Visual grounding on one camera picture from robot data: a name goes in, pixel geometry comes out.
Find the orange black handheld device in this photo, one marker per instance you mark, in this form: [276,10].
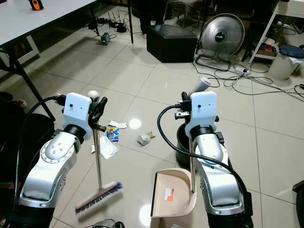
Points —
[36,4]

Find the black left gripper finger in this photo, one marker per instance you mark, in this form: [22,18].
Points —
[103,107]

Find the blue snack wrapper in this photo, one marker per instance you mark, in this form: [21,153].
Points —
[113,134]

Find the black object at edge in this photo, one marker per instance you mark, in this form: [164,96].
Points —
[299,204]

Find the small red white item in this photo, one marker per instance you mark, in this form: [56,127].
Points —
[22,102]

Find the small white paper scrap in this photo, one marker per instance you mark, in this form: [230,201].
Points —
[118,124]

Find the broom with purple bristles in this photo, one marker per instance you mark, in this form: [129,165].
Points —
[99,194]

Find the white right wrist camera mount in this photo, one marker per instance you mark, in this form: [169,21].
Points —
[202,111]

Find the white table with black legs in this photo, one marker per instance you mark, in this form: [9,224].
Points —
[33,21]

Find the black round waste bin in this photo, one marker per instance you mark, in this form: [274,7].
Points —
[183,142]

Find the white bucket with blue lid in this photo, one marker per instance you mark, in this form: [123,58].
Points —
[282,64]

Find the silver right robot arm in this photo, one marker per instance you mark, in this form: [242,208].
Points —
[218,180]

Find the crumpled white paper ball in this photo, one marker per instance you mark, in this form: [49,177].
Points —
[144,139]

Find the black adapter with green light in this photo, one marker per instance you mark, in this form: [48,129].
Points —
[105,39]

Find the black fabric bag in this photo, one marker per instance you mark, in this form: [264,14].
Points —
[12,142]

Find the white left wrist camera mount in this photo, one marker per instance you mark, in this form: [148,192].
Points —
[77,111]

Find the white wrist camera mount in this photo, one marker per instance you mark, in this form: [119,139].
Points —
[202,111]
[77,111]

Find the grey robot foot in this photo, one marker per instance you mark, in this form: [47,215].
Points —
[108,223]

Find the white shelf table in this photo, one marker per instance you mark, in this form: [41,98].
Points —
[289,8]

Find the person legs in black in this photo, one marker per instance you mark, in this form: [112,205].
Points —
[149,14]

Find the black square ottoman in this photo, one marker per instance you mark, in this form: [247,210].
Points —
[172,42]

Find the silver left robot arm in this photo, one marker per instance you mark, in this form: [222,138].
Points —
[50,164]

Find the white power strip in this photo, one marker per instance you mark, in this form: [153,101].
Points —
[242,70]

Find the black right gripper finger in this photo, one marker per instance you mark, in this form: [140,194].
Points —
[184,98]

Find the round dish heater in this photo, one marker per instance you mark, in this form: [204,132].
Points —
[222,34]

